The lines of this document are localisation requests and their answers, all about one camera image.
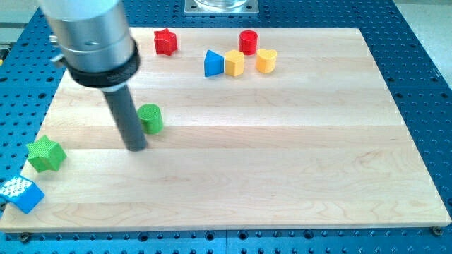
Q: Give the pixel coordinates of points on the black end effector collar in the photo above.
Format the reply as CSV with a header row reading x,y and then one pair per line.
x,y
103,64

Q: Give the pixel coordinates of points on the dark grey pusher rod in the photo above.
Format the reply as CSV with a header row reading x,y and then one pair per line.
x,y
122,108

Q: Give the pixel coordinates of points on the green cylinder block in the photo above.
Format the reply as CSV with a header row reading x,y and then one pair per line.
x,y
151,118

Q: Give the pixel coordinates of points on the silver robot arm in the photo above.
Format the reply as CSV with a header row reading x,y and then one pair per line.
x,y
74,22

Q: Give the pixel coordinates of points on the red star block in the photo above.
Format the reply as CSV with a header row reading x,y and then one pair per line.
x,y
165,42

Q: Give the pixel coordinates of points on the green star block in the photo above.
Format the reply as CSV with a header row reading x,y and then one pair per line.
x,y
45,154

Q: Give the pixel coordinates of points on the blue triangle block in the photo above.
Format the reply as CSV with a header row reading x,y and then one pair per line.
x,y
213,64

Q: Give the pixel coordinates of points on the yellow pentagon block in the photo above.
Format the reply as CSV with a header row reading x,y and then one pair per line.
x,y
234,63

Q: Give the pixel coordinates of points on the blue cube block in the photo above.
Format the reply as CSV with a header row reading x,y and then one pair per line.
x,y
22,192

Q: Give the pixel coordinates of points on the red cylinder block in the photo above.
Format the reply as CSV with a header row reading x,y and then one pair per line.
x,y
248,42

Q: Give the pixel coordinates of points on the light wooden board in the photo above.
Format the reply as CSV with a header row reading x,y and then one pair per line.
x,y
318,143

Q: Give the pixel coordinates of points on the yellow heart block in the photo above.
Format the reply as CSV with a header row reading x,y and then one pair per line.
x,y
266,60

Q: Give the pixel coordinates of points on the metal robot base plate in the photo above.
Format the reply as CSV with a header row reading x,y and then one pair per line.
x,y
221,7

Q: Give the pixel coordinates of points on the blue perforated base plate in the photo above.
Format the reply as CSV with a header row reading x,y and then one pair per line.
x,y
29,81

